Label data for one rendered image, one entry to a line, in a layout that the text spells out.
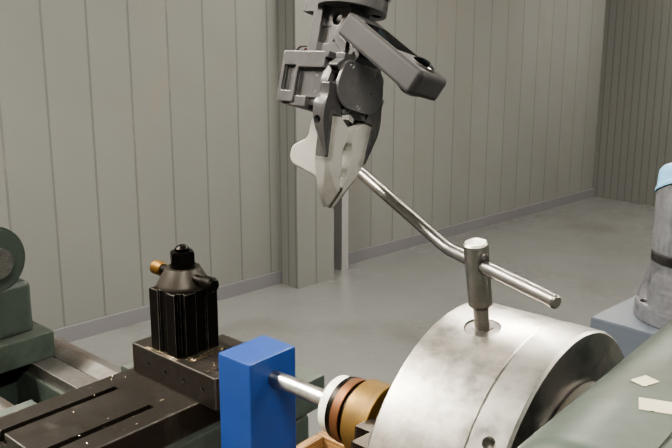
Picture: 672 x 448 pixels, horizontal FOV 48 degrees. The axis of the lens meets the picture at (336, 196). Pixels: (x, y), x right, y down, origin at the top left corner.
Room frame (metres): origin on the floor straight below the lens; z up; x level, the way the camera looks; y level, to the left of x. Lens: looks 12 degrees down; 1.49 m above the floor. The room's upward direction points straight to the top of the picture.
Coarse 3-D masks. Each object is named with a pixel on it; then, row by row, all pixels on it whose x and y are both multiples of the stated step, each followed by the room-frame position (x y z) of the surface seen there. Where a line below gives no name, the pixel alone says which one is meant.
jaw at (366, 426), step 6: (366, 420) 0.73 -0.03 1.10; (372, 420) 0.73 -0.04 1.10; (360, 426) 0.71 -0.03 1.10; (366, 426) 0.72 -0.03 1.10; (372, 426) 0.72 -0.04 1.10; (360, 432) 0.71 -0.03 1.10; (366, 432) 0.71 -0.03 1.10; (354, 438) 0.71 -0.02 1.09; (360, 438) 0.69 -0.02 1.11; (366, 438) 0.69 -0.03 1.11; (354, 444) 0.68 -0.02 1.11; (360, 444) 0.67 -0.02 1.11; (366, 444) 0.68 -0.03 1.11
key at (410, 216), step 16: (368, 176) 0.81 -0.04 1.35; (384, 192) 0.78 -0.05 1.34; (400, 208) 0.75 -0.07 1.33; (416, 224) 0.72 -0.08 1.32; (432, 240) 0.70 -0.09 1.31; (480, 272) 0.64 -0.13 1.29; (496, 272) 0.62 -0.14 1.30; (512, 288) 0.60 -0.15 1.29; (528, 288) 0.58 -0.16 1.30; (544, 288) 0.58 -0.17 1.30; (544, 304) 0.57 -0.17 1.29
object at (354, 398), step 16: (352, 384) 0.79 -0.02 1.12; (368, 384) 0.78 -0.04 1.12; (384, 384) 0.78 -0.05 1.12; (336, 400) 0.77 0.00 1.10; (352, 400) 0.76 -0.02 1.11; (368, 400) 0.75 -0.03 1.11; (336, 416) 0.76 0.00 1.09; (352, 416) 0.75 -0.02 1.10; (368, 416) 0.73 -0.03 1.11; (336, 432) 0.76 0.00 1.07; (352, 432) 0.74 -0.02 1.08
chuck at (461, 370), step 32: (448, 320) 0.68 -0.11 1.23; (512, 320) 0.67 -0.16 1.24; (544, 320) 0.67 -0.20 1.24; (416, 352) 0.64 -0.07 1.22; (448, 352) 0.63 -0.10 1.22; (480, 352) 0.62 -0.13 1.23; (512, 352) 0.61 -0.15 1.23; (416, 384) 0.61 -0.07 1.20; (448, 384) 0.60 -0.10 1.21; (480, 384) 0.59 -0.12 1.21; (384, 416) 0.61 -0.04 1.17; (416, 416) 0.59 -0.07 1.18; (448, 416) 0.58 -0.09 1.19
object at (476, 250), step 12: (468, 240) 0.65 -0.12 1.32; (480, 240) 0.65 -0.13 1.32; (468, 252) 0.64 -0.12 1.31; (480, 252) 0.64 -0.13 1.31; (468, 264) 0.64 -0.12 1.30; (468, 276) 0.65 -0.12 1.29; (480, 276) 0.64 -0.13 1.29; (468, 288) 0.65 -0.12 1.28; (480, 288) 0.64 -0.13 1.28; (468, 300) 0.65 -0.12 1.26; (480, 300) 0.64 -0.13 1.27; (492, 300) 0.65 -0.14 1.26; (480, 312) 0.65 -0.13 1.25; (480, 324) 0.65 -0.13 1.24
